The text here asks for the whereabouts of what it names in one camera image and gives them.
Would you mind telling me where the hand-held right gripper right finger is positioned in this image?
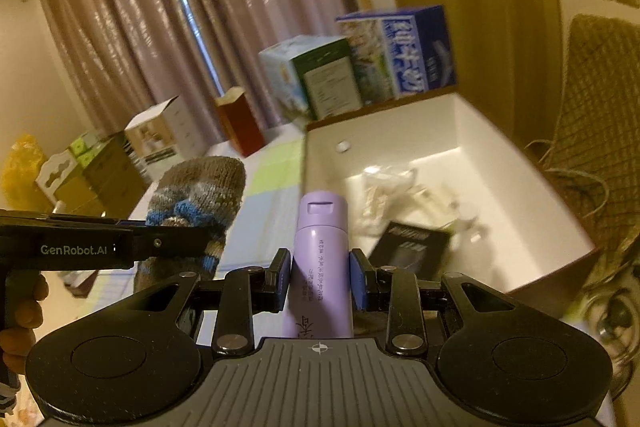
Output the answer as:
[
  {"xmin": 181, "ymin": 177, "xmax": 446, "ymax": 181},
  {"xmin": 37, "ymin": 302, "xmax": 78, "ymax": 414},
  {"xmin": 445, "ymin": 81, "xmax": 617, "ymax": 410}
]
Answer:
[{"xmin": 349, "ymin": 248, "xmax": 531, "ymax": 358}]

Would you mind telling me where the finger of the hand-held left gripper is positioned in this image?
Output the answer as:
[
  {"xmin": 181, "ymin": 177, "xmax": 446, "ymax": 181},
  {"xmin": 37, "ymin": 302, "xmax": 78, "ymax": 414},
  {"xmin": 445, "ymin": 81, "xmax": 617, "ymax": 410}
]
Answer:
[
  {"xmin": 132, "ymin": 225, "xmax": 227, "ymax": 264},
  {"xmin": 47, "ymin": 215, "xmax": 151, "ymax": 229}
]

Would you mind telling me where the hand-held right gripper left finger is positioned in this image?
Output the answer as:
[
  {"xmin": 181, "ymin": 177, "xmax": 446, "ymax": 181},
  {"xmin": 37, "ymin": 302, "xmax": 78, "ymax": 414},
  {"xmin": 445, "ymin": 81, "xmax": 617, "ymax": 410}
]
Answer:
[{"xmin": 127, "ymin": 249, "xmax": 292, "ymax": 360}]

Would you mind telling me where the purple bottle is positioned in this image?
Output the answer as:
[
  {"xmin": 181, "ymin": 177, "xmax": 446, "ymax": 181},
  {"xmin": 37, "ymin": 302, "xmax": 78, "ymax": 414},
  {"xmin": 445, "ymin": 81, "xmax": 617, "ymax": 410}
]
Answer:
[{"xmin": 281, "ymin": 190, "xmax": 356, "ymax": 340}]

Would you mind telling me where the striped knitted sock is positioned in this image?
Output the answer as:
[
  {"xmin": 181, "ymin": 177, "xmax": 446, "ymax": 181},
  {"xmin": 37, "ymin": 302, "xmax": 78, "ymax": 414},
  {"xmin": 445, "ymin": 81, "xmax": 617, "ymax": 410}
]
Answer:
[{"xmin": 134, "ymin": 155, "xmax": 247, "ymax": 295}]

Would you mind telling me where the bag of cotton swabs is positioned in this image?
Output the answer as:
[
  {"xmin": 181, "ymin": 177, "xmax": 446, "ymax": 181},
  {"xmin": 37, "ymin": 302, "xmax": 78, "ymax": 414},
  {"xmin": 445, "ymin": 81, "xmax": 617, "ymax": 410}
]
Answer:
[{"xmin": 360, "ymin": 167, "xmax": 417, "ymax": 230}]

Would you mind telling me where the white storage box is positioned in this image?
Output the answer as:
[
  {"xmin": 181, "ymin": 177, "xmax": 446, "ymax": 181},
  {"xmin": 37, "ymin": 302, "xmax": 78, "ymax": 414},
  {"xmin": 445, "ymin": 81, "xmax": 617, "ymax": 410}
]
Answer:
[{"xmin": 302, "ymin": 92, "xmax": 601, "ymax": 295}]

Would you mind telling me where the person's left hand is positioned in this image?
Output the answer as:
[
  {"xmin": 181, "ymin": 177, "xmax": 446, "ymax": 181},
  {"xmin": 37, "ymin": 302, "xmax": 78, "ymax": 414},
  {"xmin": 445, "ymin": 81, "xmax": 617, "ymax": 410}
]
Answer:
[{"xmin": 0, "ymin": 273, "xmax": 51, "ymax": 377}]

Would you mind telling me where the brown cardboard box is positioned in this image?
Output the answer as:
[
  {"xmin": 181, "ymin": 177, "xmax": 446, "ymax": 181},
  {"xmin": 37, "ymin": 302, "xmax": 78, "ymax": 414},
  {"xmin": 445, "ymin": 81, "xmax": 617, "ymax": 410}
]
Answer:
[{"xmin": 82, "ymin": 134, "xmax": 151, "ymax": 208}]

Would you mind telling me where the white cutout cardboard box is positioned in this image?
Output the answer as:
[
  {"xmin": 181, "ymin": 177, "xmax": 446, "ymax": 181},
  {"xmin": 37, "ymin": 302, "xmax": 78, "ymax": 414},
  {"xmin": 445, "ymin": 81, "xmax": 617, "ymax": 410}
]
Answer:
[{"xmin": 35, "ymin": 151, "xmax": 106, "ymax": 214}]

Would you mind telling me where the black product box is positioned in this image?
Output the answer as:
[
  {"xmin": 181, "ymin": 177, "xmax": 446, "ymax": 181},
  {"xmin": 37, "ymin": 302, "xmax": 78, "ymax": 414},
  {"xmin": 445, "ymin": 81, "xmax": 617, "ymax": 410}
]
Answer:
[{"xmin": 367, "ymin": 220, "xmax": 453, "ymax": 280}]

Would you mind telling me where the small green white box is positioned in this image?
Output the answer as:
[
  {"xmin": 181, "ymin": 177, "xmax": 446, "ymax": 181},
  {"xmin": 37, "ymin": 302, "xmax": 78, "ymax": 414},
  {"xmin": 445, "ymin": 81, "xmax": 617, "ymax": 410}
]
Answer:
[{"xmin": 68, "ymin": 131, "xmax": 108, "ymax": 168}]

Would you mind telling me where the yellow bag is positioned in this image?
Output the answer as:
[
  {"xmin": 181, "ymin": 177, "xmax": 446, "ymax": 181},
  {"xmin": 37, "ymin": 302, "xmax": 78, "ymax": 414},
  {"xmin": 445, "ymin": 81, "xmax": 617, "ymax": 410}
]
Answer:
[{"xmin": 0, "ymin": 134, "xmax": 51, "ymax": 212}]

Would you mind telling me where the white open carton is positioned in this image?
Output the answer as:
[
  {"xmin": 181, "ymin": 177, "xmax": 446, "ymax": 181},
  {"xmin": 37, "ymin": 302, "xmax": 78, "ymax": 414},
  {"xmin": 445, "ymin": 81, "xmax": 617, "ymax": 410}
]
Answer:
[{"xmin": 124, "ymin": 96, "xmax": 208, "ymax": 168}]

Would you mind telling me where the brown red carton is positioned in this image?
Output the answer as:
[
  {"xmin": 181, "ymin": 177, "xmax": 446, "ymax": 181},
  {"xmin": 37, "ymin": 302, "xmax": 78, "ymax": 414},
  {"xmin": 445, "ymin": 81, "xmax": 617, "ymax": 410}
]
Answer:
[{"xmin": 215, "ymin": 87, "xmax": 266, "ymax": 158}]

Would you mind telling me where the green white carton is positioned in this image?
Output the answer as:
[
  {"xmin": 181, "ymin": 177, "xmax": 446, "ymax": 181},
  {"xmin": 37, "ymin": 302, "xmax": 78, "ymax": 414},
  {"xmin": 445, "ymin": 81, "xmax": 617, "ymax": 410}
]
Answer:
[{"xmin": 258, "ymin": 35, "xmax": 363, "ymax": 122}]

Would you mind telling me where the pink curtain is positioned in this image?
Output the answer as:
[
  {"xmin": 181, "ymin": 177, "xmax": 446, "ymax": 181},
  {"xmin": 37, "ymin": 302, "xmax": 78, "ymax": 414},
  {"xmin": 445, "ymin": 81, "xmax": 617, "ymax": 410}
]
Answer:
[{"xmin": 30, "ymin": 0, "xmax": 361, "ymax": 148}]

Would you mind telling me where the blue milk carton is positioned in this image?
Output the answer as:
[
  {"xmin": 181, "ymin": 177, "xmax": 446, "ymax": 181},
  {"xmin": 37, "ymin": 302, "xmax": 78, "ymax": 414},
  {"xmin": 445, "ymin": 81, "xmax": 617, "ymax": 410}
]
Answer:
[{"xmin": 336, "ymin": 4, "xmax": 458, "ymax": 102}]

